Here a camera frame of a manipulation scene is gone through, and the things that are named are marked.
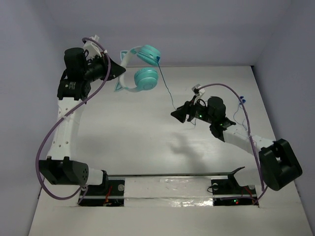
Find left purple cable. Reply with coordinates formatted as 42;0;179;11
35;36;110;206

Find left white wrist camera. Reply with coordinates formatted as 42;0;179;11
82;34;103;60

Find blue headphone cable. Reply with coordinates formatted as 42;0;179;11
155;56;248;131

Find purple cable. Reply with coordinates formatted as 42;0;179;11
196;83;269;206
35;36;110;206

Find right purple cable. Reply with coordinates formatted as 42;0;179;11
196;83;269;206

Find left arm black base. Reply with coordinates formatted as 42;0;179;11
78;175;125;207

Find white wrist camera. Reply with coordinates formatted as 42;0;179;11
82;34;103;60
191;84;205;104

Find teal cat-ear headphones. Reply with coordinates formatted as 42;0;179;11
114;45;161;92

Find aluminium rail with foil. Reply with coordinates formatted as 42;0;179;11
78;173;266;208

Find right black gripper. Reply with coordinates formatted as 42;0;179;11
171;95;215;124

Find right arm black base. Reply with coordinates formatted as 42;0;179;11
207;167;258;207

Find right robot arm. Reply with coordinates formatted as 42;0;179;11
171;96;303;191

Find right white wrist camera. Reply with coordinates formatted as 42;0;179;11
191;84;205;104

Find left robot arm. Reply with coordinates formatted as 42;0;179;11
35;47;125;200

